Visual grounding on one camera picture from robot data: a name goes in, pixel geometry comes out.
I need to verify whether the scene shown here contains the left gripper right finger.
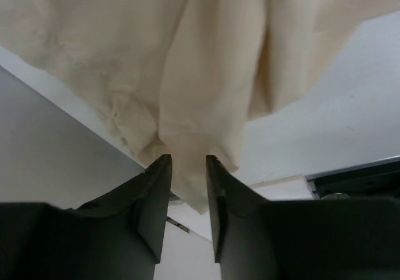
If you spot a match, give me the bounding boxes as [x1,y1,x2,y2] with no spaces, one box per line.
[206,155,268,263]

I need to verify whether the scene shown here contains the beige trousers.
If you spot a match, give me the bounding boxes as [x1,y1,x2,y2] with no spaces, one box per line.
[1,0,399,213]

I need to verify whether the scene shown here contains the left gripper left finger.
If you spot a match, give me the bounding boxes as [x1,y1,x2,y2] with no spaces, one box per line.
[68,155,172,264]

